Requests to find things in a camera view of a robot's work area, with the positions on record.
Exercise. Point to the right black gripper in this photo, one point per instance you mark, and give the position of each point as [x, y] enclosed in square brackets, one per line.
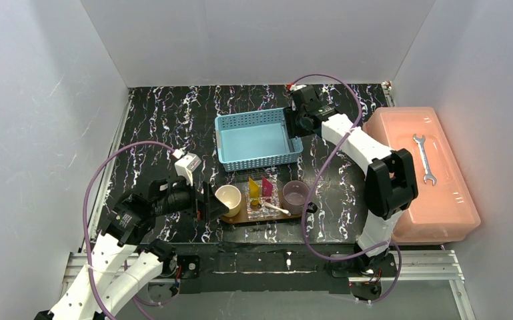
[291, 122]

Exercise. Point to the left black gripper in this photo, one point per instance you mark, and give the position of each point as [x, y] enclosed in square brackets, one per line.
[199, 201]

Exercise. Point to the yellow mug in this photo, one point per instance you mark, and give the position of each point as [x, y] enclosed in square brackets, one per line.
[231, 197]

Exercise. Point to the oval wooden tray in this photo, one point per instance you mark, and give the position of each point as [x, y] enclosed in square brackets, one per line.
[248, 214]

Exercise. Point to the yellow toothpaste tube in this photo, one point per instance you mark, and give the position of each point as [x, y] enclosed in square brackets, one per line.
[254, 193]

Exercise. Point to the clear textured acrylic holder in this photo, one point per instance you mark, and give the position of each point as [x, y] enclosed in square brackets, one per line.
[259, 182]

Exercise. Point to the white toothbrush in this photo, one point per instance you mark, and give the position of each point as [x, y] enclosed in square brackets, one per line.
[276, 208]

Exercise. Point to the light blue plastic basket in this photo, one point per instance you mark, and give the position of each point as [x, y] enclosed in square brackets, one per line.
[254, 139]

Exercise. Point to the pink toothpaste tube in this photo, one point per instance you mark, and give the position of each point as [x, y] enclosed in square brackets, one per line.
[267, 190]

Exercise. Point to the purple mug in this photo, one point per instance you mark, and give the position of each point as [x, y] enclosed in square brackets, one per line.
[293, 197]

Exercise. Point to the grey toothbrush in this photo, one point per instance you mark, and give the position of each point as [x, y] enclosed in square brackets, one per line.
[290, 144]

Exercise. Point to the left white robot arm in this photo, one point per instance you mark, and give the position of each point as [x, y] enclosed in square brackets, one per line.
[99, 291]

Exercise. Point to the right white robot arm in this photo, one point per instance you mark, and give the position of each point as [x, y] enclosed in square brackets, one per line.
[390, 179]

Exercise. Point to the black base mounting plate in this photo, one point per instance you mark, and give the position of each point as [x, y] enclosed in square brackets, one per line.
[251, 267]

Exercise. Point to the silver open-end wrench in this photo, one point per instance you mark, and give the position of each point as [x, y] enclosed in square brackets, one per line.
[428, 176]

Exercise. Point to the pink translucent storage box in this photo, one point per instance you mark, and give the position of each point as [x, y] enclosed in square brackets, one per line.
[444, 211]

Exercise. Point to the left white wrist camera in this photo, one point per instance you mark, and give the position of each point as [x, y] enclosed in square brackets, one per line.
[186, 164]

